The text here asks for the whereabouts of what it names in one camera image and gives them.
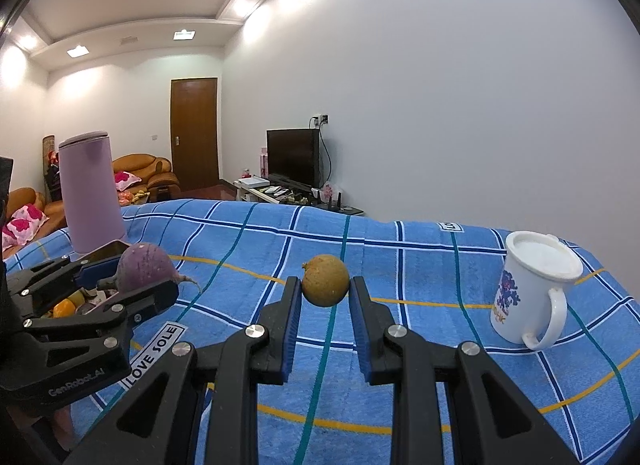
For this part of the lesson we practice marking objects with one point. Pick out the square ceiling light panel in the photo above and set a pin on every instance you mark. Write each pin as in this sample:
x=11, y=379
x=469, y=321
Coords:
x=184, y=34
x=78, y=51

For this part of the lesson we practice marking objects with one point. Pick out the orange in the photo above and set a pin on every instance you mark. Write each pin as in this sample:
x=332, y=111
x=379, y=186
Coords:
x=63, y=309

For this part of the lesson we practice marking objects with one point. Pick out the white flat box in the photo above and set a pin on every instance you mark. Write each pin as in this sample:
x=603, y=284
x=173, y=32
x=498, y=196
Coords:
x=251, y=181

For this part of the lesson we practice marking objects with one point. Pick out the white printed mug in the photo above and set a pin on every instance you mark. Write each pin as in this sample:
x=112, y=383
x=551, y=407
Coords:
x=525, y=295

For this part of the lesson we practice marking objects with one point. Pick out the brown leather sofa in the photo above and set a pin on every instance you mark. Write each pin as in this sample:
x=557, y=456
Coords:
x=155, y=170
x=30, y=197

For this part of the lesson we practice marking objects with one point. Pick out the pink box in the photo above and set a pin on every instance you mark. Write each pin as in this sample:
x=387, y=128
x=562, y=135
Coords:
x=263, y=160

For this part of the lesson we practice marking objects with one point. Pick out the black television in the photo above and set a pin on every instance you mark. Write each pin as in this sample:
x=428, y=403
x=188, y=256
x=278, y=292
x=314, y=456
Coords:
x=292, y=157

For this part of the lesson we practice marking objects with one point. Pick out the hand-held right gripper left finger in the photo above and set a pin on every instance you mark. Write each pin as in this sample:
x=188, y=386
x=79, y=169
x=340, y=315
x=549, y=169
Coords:
x=292, y=331

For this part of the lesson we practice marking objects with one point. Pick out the white wall socket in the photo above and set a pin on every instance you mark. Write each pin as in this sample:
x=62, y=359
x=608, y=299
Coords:
x=320, y=120

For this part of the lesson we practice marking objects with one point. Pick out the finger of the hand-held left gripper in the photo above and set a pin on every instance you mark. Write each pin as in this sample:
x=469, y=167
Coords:
x=150, y=297
x=97, y=271

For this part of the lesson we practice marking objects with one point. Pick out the black router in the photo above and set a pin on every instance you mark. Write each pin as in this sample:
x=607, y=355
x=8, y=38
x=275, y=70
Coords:
x=336, y=200

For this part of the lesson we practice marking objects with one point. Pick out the wooden coffee table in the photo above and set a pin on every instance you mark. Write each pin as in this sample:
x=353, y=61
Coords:
x=134, y=197

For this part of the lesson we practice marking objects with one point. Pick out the rectangular metal tin box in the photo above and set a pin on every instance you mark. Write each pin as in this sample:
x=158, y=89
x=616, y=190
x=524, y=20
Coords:
x=112, y=248

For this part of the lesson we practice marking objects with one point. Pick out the brown wooden door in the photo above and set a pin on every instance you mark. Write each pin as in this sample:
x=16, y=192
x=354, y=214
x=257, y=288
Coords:
x=195, y=135

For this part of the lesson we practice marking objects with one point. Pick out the pink floral pillow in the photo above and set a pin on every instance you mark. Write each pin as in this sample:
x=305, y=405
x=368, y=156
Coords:
x=25, y=222
x=127, y=180

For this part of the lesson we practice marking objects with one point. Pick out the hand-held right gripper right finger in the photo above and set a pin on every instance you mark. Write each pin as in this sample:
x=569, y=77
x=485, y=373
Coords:
x=359, y=331

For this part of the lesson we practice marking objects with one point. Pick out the white television stand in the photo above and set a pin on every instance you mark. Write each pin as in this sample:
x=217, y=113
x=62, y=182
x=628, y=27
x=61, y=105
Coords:
x=310, y=202

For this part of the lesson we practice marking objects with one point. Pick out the purple round radish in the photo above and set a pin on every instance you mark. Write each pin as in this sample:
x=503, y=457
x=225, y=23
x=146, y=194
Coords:
x=145, y=265

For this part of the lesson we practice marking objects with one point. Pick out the person's left hand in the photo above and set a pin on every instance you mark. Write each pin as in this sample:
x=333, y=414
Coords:
x=42, y=425

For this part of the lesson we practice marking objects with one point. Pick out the pink flower ornament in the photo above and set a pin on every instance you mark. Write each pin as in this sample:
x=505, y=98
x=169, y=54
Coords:
x=327, y=192

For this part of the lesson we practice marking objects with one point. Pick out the blue checked blanket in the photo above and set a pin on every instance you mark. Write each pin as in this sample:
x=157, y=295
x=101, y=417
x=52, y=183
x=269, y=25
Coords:
x=425, y=265

